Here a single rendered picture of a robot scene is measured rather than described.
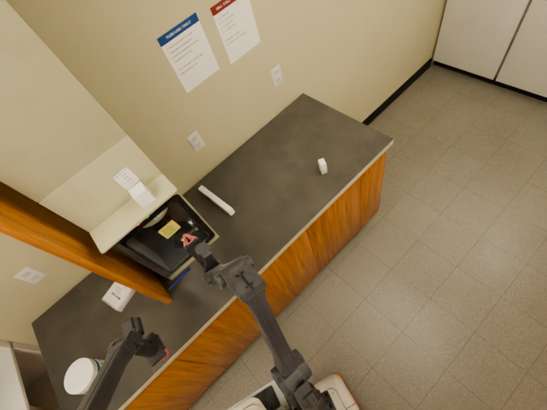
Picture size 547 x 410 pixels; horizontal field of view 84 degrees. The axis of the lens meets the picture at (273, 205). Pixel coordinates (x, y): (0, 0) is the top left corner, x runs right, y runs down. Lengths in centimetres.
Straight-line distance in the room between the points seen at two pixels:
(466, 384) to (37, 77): 244
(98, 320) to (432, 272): 211
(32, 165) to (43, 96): 19
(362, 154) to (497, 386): 157
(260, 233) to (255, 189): 28
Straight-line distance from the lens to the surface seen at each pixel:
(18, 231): 105
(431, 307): 240
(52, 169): 106
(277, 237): 152
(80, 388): 160
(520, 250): 272
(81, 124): 102
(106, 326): 179
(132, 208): 116
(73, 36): 140
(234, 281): 81
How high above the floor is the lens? 229
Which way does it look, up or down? 57 degrees down
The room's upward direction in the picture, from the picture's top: 24 degrees counter-clockwise
